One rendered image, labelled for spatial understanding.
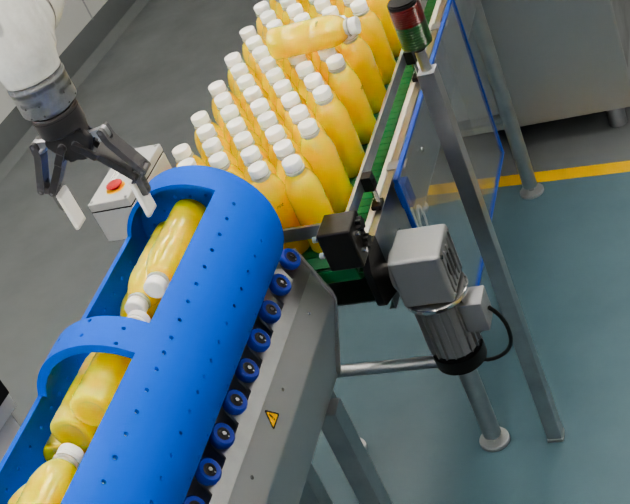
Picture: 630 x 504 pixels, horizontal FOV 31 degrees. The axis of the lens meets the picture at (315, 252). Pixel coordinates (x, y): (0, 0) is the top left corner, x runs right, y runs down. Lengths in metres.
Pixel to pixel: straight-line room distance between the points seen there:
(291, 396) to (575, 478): 1.03
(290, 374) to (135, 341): 0.43
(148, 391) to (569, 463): 1.47
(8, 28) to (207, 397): 0.62
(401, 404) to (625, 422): 0.63
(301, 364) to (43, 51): 0.77
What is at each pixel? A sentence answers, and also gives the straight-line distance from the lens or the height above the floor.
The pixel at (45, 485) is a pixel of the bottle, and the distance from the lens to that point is 1.62.
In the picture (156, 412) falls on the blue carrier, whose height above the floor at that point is 1.16.
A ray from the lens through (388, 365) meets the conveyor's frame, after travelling 2.87.
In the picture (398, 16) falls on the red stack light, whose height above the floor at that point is 1.24.
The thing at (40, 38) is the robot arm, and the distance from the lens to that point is 1.69.
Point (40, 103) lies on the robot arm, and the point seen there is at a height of 1.55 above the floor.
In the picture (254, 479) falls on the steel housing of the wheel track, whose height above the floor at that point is 0.87.
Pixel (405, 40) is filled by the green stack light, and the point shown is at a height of 1.19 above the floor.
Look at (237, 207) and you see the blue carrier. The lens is 1.99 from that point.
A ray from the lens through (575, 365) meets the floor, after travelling 3.15.
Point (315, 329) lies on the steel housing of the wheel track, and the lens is 2.17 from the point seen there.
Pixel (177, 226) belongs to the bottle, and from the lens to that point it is 1.98.
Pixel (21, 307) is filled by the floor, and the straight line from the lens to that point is 4.52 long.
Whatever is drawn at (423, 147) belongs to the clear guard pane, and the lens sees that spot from 2.51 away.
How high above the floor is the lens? 2.15
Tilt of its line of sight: 33 degrees down
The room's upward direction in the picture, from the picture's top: 25 degrees counter-clockwise
